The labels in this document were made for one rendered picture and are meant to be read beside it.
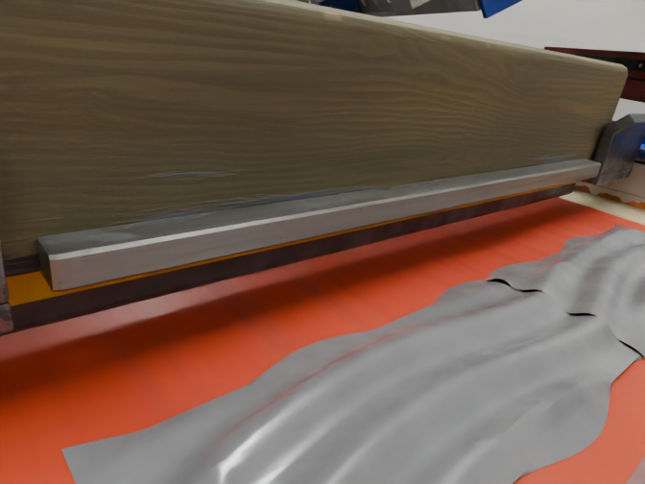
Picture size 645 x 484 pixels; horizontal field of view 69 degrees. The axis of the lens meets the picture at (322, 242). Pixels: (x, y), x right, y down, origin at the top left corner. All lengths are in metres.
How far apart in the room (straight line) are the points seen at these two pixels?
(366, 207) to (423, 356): 0.06
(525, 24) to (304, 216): 2.36
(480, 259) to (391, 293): 0.07
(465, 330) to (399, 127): 0.09
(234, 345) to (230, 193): 0.05
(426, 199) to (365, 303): 0.05
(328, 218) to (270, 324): 0.04
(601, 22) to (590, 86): 2.01
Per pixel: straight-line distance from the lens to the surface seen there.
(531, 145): 0.31
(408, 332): 0.17
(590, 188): 0.48
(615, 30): 2.34
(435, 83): 0.22
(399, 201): 0.20
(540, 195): 0.38
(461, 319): 0.18
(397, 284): 0.21
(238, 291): 0.19
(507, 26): 2.54
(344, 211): 0.17
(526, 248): 0.29
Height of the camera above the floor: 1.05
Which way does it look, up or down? 23 degrees down
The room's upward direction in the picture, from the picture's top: 8 degrees clockwise
